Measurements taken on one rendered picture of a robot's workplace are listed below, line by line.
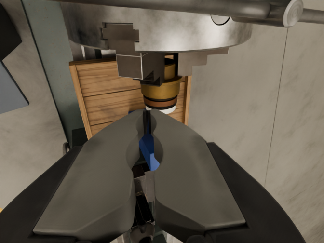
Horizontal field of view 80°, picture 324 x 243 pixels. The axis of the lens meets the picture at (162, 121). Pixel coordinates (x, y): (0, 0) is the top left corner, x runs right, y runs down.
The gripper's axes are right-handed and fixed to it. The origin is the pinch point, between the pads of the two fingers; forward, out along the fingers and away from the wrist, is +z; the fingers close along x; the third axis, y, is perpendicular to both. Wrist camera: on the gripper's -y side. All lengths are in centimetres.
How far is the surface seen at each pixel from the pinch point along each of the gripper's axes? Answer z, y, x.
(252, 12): 6.7, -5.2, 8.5
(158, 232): 45, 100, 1
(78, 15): 16.9, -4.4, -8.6
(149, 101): 25.7, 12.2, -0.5
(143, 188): 33, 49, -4
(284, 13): 6.3, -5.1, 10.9
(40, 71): 117, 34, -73
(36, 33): 70, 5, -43
